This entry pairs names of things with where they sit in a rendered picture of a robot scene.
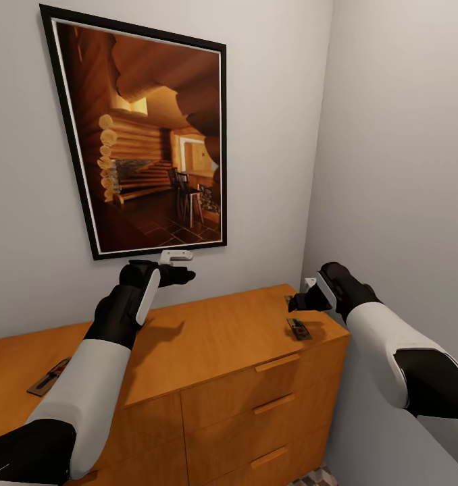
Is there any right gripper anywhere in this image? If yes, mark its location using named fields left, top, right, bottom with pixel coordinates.
left=288, top=289, right=332, bottom=313

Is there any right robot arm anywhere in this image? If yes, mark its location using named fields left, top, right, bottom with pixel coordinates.
left=288, top=262, right=458, bottom=463

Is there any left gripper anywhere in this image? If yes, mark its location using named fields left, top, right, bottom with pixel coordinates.
left=160, top=265, right=196, bottom=287

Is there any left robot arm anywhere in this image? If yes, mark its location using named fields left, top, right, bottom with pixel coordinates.
left=0, top=250, right=196, bottom=486

